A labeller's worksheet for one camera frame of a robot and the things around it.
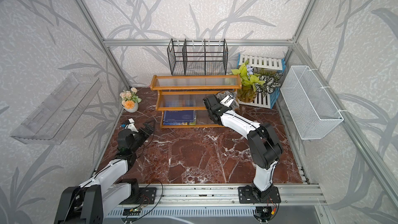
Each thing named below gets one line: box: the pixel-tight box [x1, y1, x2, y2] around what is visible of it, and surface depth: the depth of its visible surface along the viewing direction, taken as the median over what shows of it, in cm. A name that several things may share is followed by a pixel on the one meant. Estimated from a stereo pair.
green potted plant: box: [231, 61, 283, 104], surface depth 93 cm
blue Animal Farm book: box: [162, 119, 196, 126], surface depth 98 cm
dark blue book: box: [163, 109, 196, 126], surface depth 100 cm
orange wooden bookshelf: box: [150, 74, 243, 129], surface depth 100 cm
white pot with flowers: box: [119, 87, 142, 114], surface depth 101 cm
